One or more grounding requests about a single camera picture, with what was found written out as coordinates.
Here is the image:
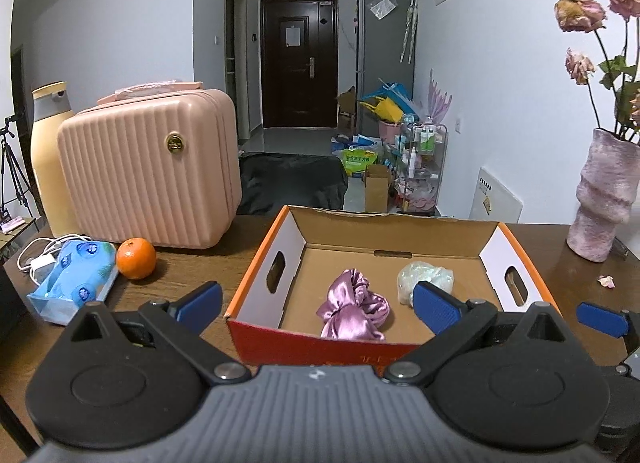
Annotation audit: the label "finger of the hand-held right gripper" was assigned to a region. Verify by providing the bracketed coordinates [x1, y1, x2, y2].
[576, 302, 640, 340]
[614, 348, 640, 380]

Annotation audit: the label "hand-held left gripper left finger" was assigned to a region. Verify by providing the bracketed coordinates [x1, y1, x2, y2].
[65, 281, 252, 387]

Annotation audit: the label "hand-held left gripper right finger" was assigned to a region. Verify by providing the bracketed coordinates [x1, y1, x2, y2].
[382, 280, 568, 388]

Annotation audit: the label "orange cardboard box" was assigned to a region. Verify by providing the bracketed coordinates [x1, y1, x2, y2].
[223, 204, 551, 369]

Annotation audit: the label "clear plastic bag ball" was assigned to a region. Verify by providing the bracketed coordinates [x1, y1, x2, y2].
[396, 261, 455, 306]

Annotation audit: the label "orange fruit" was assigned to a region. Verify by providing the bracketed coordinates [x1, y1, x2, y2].
[116, 238, 157, 280]

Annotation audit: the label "purple satin scrunchie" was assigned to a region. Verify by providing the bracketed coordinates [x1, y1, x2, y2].
[316, 268, 391, 342]

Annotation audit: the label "pink textured vase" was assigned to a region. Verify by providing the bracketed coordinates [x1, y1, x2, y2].
[566, 128, 640, 263]

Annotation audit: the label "white board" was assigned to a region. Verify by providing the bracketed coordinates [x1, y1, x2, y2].
[470, 166, 523, 224]

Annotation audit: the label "small brown cardboard box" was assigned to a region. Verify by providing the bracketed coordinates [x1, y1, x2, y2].
[364, 164, 393, 213]

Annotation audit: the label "blue tissue pack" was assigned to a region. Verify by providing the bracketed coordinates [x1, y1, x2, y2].
[27, 239, 120, 326]

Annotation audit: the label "pink ribbed suitcase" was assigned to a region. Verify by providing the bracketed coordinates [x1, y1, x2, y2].
[56, 82, 242, 250]

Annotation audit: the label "black cloth bag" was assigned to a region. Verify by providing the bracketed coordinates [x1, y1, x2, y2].
[239, 152, 349, 216]

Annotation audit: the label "green and yellow bag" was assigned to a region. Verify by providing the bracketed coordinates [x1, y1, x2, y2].
[342, 146, 378, 179]

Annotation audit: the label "pink bucket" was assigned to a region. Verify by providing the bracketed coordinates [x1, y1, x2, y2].
[378, 118, 401, 144]

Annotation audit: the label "yellow thermos jug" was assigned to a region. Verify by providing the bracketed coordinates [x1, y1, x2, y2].
[31, 82, 76, 239]

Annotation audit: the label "purple feather decoration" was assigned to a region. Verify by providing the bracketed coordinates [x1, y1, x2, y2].
[422, 68, 453, 124]

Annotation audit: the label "blue and yellow bags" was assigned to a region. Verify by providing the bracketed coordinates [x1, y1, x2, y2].
[360, 78, 421, 124]

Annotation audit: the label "open brown cardboard carton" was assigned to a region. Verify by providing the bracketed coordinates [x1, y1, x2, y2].
[337, 87, 357, 136]

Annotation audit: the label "pink plastic packet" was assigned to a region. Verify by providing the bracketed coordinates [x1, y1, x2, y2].
[115, 77, 190, 96]

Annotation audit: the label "interior side door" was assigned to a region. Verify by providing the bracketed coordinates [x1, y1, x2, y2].
[225, 0, 250, 144]

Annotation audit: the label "dark wooden entrance door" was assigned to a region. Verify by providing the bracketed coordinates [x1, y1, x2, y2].
[260, 0, 340, 130]

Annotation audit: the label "grey refrigerator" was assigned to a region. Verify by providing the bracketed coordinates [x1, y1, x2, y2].
[356, 0, 416, 144]

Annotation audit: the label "white folded umbrella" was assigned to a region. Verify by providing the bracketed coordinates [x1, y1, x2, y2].
[400, 0, 418, 65]

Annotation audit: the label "dried pink rose bouquet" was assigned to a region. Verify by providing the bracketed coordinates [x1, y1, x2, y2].
[554, 0, 640, 144]

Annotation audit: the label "wire utility cart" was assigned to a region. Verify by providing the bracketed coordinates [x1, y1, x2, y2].
[395, 120, 449, 216]

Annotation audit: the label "white charger with cable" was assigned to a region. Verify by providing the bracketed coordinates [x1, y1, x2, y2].
[19, 235, 83, 286]

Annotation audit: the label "black camera tripod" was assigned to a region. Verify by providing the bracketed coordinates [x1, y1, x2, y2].
[0, 116, 38, 219]

